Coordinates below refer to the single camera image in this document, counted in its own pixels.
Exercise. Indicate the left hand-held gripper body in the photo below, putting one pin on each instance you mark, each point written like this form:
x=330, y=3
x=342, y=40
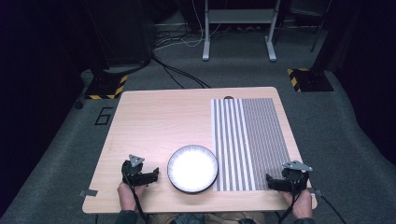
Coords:
x=133, y=174

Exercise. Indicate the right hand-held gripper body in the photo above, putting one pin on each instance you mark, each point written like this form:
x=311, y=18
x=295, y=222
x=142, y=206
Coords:
x=294, y=180

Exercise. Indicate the person's left hand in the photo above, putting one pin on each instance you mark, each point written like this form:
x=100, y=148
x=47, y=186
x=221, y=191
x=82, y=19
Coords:
x=127, y=197

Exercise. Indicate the person's right hand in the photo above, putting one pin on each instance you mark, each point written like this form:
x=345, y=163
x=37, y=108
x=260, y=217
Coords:
x=301, y=203

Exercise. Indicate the grey table edge clamp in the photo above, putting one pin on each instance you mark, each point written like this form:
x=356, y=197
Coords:
x=88, y=193
x=316, y=192

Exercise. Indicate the white plate with dark rim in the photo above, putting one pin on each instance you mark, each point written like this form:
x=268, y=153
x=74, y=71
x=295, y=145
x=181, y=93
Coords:
x=192, y=169

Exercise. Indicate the grey striped placemat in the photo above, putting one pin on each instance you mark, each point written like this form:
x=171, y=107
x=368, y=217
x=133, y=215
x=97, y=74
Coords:
x=249, y=143

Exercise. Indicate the person's legs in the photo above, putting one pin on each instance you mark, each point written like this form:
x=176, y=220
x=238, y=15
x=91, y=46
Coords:
x=205, y=218

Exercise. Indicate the small black round object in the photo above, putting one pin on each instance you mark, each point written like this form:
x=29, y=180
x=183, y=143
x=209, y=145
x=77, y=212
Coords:
x=78, y=105

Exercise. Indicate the black stand base striped tape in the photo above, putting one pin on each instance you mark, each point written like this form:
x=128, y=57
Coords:
x=309, y=80
x=106, y=87

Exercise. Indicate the dark table grommet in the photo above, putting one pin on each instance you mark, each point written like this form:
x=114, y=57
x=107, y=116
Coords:
x=229, y=97

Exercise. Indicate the white metal stand frame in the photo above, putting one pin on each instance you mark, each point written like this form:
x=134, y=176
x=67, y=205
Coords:
x=238, y=18

